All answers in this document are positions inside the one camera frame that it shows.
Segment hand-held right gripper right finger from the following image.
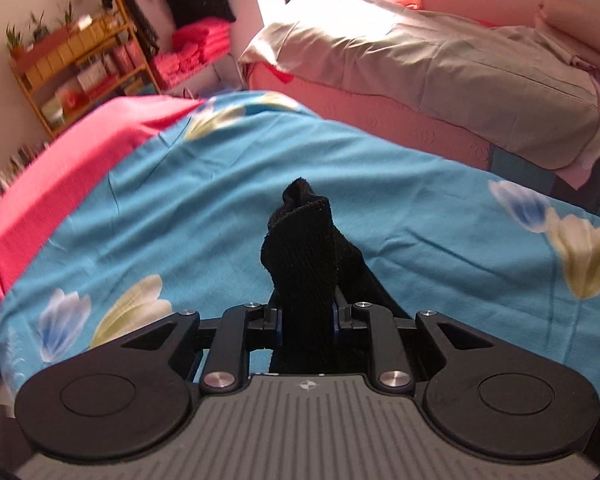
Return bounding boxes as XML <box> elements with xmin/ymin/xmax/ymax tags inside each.
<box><xmin>332</xmin><ymin>302</ymin><xmax>496</xmax><ymax>391</ymax></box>

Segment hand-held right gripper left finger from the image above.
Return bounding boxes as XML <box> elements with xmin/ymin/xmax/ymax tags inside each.
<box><xmin>121</xmin><ymin>302</ymin><xmax>284</xmax><ymax>394</ymax></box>

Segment black knit pants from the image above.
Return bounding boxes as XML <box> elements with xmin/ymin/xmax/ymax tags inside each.
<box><xmin>260</xmin><ymin>177</ymin><xmax>412</xmax><ymax>376</ymax></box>

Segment blue floral bedsheet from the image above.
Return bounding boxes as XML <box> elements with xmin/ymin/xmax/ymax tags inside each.
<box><xmin>0</xmin><ymin>90</ymin><xmax>600</xmax><ymax>398</ymax></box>

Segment stack of pink towels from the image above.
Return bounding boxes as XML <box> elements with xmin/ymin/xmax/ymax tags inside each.
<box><xmin>149</xmin><ymin>16</ymin><xmax>234</xmax><ymax>89</ymax></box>

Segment wooden bamboo shelf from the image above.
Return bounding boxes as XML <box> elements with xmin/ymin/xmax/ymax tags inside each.
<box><xmin>7</xmin><ymin>0</ymin><xmax>162</xmax><ymax>137</ymax></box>

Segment hanging dark patterned cloth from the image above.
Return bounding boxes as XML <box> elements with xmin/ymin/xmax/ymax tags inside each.
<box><xmin>114</xmin><ymin>0</ymin><xmax>161</xmax><ymax>61</ymax></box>

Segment small potted plant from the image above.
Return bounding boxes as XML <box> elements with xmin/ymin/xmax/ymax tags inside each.
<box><xmin>56</xmin><ymin>1</ymin><xmax>79</xmax><ymax>32</ymax></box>
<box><xmin>5</xmin><ymin>24</ymin><xmax>29</xmax><ymax>59</ymax></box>
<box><xmin>29</xmin><ymin>9</ymin><xmax>52</xmax><ymax>44</ymax></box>

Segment pink pillow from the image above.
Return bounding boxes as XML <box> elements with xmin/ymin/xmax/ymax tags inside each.
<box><xmin>532</xmin><ymin>0</ymin><xmax>600</xmax><ymax>79</ymax></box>

